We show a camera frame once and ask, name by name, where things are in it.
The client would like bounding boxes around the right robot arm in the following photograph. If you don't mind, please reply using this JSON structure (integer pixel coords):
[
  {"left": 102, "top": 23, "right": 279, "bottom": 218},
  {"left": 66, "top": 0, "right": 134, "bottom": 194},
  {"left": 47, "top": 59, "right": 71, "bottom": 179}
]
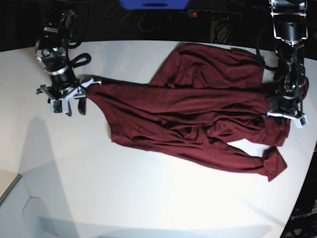
[{"left": 35, "top": 0, "right": 101, "bottom": 117}]

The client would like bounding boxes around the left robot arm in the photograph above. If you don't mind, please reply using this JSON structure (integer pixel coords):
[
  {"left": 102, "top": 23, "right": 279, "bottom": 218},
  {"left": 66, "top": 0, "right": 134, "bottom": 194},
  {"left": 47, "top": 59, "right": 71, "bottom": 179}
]
[{"left": 256, "top": 0, "right": 308, "bottom": 128}]

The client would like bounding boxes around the blue box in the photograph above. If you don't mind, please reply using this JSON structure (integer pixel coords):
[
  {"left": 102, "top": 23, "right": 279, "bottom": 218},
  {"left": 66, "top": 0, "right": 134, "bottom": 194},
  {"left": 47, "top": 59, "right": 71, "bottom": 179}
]
[{"left": 119, "top": 0, "right": 189, "bottom": 10}]

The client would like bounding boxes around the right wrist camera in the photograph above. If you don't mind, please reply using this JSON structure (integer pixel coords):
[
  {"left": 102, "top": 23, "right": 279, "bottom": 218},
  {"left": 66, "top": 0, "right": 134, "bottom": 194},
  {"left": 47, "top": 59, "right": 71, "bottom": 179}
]
[{"left": 50, "top": 99, "right": 69, "bottom": 114}]

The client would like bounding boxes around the black power strip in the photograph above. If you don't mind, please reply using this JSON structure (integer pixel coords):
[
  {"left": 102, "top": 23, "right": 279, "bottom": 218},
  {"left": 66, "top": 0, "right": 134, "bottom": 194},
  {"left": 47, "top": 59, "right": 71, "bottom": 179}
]
[{"left": 187, "top": 9, "right": 242, "bottom": 21}]

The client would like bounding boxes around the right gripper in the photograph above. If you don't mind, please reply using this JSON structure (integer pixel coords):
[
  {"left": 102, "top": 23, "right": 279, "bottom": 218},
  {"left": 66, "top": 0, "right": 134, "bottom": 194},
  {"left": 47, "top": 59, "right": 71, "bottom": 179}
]
[{"left": 36, "top": 77, "right": 102, "bottom": 117}]

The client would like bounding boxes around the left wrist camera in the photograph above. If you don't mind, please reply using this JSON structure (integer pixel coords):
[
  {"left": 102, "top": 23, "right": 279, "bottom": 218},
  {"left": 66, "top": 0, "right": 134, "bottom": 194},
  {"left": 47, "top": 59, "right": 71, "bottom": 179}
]
[{"left": 294, "top": 114, "right": 308, "bottom": 129}]

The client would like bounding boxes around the dark red t-shirt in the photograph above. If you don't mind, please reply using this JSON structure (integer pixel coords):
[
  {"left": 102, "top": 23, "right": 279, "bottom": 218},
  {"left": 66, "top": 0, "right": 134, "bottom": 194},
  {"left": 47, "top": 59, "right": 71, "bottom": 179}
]
[{"left": 88, "top": 44, "right": 291, "bottom": 180}]

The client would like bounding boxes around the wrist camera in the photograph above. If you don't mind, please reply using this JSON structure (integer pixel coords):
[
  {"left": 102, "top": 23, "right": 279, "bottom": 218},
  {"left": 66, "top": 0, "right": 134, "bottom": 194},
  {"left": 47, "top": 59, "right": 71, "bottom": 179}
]
[
  {"left": 294, "top": 114, "right": 308, "bottom": 129},
  {"left": 50, "top": 99, "right": 69, "bottom": 114}
]

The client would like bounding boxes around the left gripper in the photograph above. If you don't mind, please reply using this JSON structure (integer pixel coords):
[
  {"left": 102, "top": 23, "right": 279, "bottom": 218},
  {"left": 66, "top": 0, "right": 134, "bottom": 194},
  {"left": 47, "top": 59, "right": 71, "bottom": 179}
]
[{"left": 265, "top": 95, "right": 305, "bottom": 122}]

